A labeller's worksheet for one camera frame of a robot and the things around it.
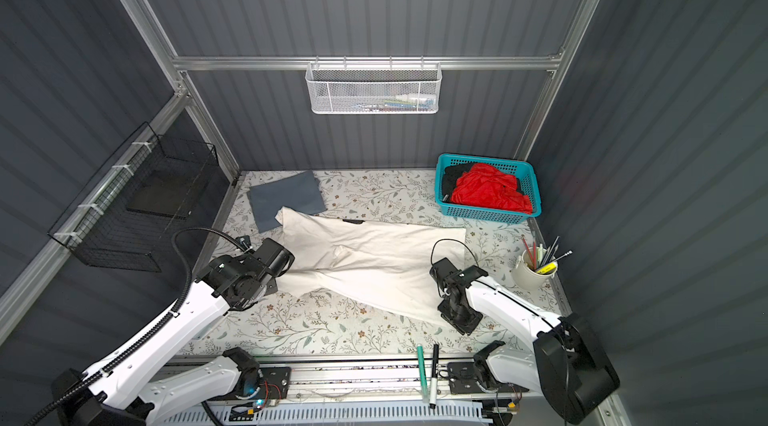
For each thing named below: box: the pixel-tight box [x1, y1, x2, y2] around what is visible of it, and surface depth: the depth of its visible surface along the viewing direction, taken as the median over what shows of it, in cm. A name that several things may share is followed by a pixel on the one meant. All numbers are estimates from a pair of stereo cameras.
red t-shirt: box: [450, 163, 533, 215], surface depth 108 cm
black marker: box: [430, 344, 439, 409], surface depth 75 cm
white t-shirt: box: [274, 207, 467, 323], surface depth 98 cm
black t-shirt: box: [442, 163, 473, 202], surface depth 112 cm
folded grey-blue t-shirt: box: [247, 170, 327, 233], surface depth 114 cm
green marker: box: [417, 344, 430, 404], surface depth 76 cm
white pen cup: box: [512, 234, 573, 289], surface depth 86 cm
